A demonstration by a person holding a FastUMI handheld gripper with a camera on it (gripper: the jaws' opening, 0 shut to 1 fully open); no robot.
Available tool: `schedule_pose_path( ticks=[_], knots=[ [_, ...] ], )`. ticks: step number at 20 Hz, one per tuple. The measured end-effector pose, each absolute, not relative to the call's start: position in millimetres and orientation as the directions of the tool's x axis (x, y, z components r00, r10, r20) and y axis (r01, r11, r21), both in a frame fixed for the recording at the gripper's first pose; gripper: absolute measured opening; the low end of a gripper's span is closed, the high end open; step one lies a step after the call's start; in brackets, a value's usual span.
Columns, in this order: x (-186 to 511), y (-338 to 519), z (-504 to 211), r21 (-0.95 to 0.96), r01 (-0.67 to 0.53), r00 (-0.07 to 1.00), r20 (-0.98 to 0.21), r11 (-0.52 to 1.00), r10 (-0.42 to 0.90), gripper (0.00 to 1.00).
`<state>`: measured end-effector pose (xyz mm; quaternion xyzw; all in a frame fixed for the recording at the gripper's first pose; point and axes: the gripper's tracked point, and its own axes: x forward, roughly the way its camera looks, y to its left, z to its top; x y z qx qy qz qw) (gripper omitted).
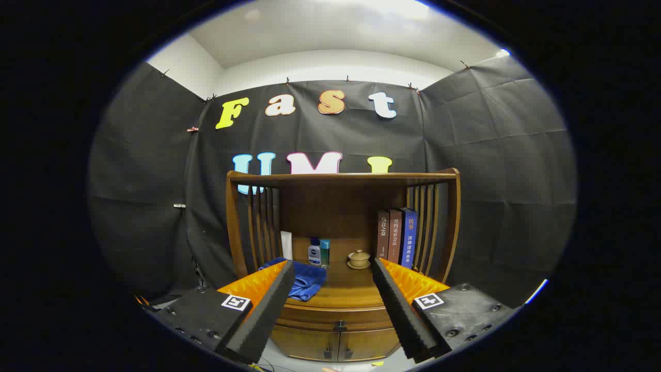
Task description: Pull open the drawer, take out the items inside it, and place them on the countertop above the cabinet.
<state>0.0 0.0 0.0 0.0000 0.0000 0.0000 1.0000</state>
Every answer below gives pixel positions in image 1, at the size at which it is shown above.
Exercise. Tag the beige lidded teacup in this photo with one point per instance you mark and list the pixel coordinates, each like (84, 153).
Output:
(358, 258)

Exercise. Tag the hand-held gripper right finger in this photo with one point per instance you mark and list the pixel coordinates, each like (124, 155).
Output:
(400, 310)

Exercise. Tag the dark brown book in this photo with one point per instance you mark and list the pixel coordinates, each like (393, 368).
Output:
(382, 235)

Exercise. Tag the teal bottle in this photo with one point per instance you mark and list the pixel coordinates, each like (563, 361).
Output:
(325, 253)

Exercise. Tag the blue towel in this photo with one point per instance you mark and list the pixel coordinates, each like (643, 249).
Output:
(310, 281)

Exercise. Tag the white blue lotion bottle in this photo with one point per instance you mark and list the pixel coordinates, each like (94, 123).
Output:
(314, 254)

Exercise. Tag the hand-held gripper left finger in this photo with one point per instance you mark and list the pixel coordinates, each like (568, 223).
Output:
(268, 305)

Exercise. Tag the wooden countertop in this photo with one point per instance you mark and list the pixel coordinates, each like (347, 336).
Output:
(346, 287)

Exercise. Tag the wooden cabinet door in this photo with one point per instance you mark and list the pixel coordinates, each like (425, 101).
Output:
(369, 343)
(304, 343)

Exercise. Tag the black backdrop cloth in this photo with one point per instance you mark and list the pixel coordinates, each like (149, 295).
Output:
(490, 155)

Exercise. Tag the blue book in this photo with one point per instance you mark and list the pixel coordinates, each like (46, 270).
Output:
(409, 237)

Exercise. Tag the wooden cabinet with slatted shelf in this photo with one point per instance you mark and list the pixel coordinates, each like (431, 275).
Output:
(330, 206)

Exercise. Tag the white tube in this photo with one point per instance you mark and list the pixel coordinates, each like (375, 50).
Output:
(286, 245)

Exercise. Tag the reddish brown book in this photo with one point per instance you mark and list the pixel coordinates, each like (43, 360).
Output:
(395, 235)

